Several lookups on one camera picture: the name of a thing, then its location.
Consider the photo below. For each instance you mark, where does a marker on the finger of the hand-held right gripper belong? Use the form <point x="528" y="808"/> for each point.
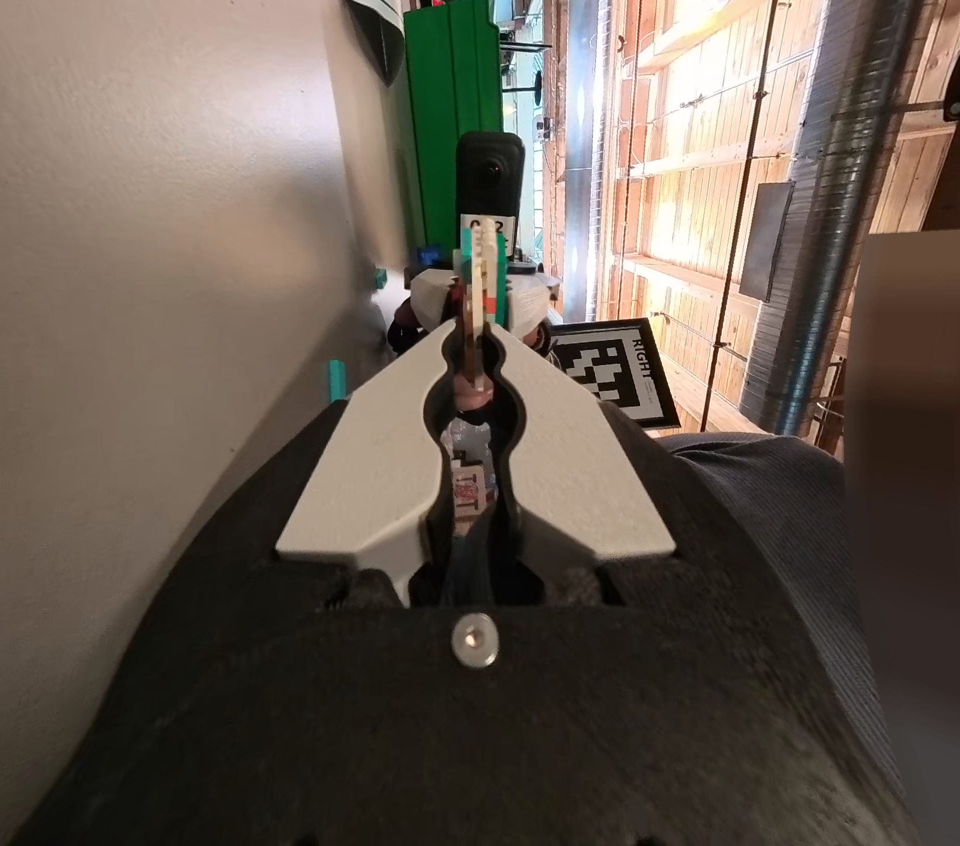
<point x="435" y="298"/>
<point x="532" y="306"/>

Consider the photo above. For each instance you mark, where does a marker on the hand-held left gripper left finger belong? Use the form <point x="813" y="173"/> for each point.
<point x="360" y="471"/>

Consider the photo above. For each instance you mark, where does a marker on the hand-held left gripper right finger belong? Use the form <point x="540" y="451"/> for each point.
<point x="592" y="478"/>

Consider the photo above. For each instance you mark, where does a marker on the round colourful lego disc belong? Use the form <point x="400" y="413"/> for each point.
<point x="476" y="276"/>

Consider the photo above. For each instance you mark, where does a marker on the teal lego brick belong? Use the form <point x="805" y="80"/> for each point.
<point x="337" y="381"/>

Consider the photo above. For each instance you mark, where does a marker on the person's right hand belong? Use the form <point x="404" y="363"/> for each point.
<point x="474" y="400"/>

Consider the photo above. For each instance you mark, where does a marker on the green plastic bin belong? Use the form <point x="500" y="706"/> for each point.
<point x="450" y="111"/>

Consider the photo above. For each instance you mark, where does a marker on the black framed marker sign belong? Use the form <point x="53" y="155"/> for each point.
<point x="600" y="366"/>

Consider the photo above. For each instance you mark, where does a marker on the black floor lamp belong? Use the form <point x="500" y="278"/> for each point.
<point x="541" y="85"/>

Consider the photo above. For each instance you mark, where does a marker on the clear plastic bottle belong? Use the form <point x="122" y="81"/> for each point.
<point x="469" y="486"/>

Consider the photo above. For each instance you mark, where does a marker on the grey ceiling vent panel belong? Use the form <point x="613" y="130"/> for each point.
<point x="766" y="242"/>

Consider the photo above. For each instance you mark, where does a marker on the ribbed metal ventilation duct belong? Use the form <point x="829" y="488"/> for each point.
<point x="847" y="148"/>

